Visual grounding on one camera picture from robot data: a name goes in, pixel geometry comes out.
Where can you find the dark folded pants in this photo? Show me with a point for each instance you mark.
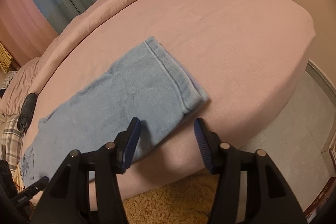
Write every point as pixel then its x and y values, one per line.
pixel 27 112

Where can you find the pink folded duvet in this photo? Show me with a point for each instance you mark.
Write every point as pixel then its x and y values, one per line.
pixel 33 76

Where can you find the yellow shaggy rug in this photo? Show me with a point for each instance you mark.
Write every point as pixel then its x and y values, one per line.
pixel 188 200

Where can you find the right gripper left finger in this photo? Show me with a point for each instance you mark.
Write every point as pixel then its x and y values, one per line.
pixel 84 189

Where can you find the pink bed with sheet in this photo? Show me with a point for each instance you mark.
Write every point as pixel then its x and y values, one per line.
pixel 247 55

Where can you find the yellow pleated lamp shade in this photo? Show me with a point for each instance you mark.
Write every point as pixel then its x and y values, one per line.
pixel 5 59

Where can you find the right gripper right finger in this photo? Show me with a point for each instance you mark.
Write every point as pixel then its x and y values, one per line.
pixel 269 197

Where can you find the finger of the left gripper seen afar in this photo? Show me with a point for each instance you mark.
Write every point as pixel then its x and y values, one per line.
pixel 23 197

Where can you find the plaid pillow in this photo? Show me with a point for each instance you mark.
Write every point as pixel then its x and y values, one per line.
pixel 11 142

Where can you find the light blue denim pants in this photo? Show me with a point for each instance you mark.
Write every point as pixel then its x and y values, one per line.
pixel 145 83

